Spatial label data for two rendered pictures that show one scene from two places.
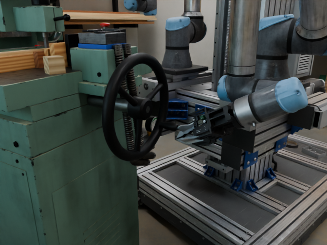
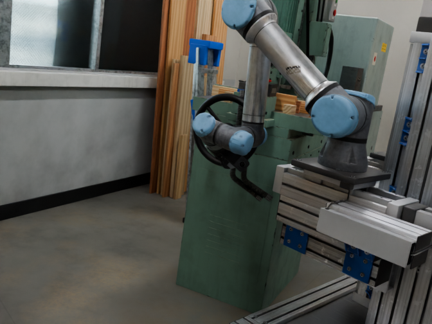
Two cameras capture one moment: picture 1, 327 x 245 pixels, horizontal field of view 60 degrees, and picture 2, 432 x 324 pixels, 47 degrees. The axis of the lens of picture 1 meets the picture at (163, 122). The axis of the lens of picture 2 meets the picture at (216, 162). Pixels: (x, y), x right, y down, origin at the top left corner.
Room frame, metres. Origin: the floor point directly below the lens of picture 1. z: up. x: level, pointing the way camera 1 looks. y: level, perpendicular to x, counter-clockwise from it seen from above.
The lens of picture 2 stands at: (0.53, -1.84, 1.11)
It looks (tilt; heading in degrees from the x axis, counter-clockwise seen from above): 13 degrees down; 85
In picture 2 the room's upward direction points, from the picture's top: 8 degrees clockwise
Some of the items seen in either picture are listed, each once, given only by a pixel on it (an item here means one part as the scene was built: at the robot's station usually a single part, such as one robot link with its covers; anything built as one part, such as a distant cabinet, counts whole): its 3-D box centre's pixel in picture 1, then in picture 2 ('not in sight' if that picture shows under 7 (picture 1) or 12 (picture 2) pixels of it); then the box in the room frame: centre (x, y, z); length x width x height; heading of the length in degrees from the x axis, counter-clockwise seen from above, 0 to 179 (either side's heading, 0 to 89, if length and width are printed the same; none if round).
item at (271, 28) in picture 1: (275, 34); (351, 112); (1.05, -0.40, 0.98); 0.13 x 0.12 x 0.14; 55
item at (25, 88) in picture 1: (85, 75); (260, 114); (0.88, 0.24, 0.87); 0.61 x 0.30 x 0.06; 150
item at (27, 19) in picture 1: (39, 22); (267, 76); (0.91, 0.37, 1.03); 0.14 x 0.07 x 0.09; 60
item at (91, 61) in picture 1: (105, 62); (254, 104); (0.84, 0.17, 0.91); 0.15 x 0.14 x 0.09; 150
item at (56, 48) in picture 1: (81, 52); (270, 99); (0.92, 0.26, 0.94); 0.22 x 0.02 x 0.07; 150
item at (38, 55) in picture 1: (63, 56); not in sight; (0.92, 0.32, 0.92); 0.20 x 0.02 x 0.05; 150
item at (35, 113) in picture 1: (65, 92); (252, 123); (0.87, 0.31, 0.82); 0.40 x 0.21 x 0.04; 150
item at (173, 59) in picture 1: (177, 56); not in sight; (1.43, -0.07, 0.87); 0.15 x 0.15 x 0.10
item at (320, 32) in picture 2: not in sight; (318, 39); (1.14, 0.47, 1.22); 0.09 x 0.08 x 0.15; 60
